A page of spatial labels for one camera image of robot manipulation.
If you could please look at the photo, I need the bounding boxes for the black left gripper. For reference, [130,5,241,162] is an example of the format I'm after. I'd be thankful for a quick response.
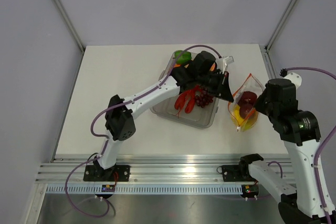
[196,70,233,102]

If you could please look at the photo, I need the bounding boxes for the clear zip bag orange zipper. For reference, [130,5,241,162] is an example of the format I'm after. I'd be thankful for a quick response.
[227,73,264,132]

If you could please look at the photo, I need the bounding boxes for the red apple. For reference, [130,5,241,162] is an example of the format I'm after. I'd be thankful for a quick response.
[237,91,257,106]

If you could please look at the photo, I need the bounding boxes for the dark red round fruit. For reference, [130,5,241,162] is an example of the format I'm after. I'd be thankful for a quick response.
[239,103,255,119]

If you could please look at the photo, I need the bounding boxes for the yellow lemon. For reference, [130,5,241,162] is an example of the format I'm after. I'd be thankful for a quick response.
[230,105,244,126]

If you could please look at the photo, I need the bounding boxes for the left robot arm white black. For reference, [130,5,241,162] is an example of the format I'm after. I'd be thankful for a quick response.
[83,51,234,183]

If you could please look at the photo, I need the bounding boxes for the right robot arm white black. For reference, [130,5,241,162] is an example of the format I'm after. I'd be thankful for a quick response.
[217,68,335,223]

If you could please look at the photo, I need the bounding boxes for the clear plastic food bin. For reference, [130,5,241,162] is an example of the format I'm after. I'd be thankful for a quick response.
[151,51,228,129]

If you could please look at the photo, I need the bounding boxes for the dark red grape bunch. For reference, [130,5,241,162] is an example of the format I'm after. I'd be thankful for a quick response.
[194,88,213,108]

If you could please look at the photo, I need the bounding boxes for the red crayfish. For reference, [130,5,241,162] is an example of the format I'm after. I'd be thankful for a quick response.
[174,85,200,117]

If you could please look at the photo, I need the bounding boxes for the green bell pepper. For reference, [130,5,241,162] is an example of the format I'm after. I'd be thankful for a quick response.
[174,50,192,65]

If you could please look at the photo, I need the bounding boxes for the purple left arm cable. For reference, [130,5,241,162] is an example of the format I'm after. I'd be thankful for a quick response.
[64,44,223,218]

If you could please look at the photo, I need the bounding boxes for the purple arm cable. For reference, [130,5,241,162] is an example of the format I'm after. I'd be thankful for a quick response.
[64,44,223,218]
[280,66,336,224]

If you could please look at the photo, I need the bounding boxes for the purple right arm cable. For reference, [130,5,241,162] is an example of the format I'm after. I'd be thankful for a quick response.
[280,66,336,224]

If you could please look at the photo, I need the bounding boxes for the right aluminium frame post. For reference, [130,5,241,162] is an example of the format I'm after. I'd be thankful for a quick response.
[265,0,300,53]

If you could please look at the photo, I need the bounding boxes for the aluminium frame post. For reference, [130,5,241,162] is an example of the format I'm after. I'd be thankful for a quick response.
[265,0,300,53]
[52,0,86,55]

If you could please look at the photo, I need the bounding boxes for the aluminium mounting rail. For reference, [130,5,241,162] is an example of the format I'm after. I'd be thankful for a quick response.
[35,155,322,184]

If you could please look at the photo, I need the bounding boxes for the white slotted cable duct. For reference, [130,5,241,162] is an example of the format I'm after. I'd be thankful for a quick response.
[46,184,243,195]

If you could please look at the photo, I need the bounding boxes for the left aluminium frame post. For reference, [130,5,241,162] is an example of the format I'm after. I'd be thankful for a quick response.
[52,0,86,55]

